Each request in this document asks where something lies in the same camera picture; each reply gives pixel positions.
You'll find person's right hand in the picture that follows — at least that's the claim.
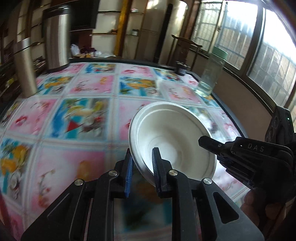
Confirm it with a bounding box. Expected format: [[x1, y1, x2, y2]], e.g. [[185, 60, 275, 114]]
[[240, 190, 287, 238]]

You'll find colourful plastic tablecloth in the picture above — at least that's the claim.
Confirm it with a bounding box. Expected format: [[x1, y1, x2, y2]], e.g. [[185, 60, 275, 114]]
[[1, 62, 245, 240]]

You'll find clear bottle green lid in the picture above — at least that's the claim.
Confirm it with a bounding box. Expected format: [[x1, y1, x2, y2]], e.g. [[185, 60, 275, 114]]
[[196, 47, 228, 97]]

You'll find small black jar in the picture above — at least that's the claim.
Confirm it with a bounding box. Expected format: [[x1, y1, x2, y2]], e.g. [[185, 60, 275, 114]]
[[175, 61, 188, 76]]

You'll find wooden chair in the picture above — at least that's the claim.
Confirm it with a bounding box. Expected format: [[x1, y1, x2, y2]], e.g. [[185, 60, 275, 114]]
[[166, 35, 203, 70]]

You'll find tall white air conditioner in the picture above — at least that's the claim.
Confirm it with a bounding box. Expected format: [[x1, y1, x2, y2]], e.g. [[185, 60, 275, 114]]
[[153, 1, 188, 65]]

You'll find slim steel thermos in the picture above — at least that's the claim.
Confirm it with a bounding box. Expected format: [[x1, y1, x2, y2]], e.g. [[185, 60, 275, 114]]
[[13, 38, 38, 98]]

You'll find large steel thermos jug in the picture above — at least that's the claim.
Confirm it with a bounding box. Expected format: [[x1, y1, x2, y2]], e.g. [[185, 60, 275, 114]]
[[42, 4, 71, 73]]

